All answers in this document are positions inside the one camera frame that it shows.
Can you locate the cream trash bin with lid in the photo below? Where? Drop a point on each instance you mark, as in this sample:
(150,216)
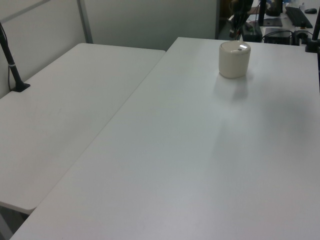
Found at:
(234,60)

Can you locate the white device with black knob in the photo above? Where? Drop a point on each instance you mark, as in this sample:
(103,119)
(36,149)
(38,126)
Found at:
(302,32)

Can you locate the black camera stand pole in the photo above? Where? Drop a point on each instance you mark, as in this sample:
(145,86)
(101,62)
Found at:
(10,58)

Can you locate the black box with green light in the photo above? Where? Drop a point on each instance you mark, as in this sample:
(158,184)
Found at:
(253,33)

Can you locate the dark round container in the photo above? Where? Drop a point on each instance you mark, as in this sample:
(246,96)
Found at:
(272,8)

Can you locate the black computer keyboard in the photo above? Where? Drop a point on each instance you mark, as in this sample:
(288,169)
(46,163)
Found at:
(298,16)

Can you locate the grey partition frame post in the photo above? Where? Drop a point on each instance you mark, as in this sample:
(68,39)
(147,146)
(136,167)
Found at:
(85,21)

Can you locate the black computer mouse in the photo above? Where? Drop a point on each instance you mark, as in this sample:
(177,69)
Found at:
(310,11)

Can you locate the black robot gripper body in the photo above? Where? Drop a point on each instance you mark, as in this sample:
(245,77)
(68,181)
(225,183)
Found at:
(243,5)

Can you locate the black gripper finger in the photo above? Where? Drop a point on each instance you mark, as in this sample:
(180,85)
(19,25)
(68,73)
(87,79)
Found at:
(242,23)
(236,23)

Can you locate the black clamped stand pole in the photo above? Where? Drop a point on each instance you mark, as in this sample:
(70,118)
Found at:
(315,27)

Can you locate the black electronics box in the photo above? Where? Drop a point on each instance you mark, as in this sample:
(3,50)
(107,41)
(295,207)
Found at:
(277,36)

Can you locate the black monitor stand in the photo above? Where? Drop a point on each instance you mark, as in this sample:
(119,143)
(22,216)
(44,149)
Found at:
(267,21)

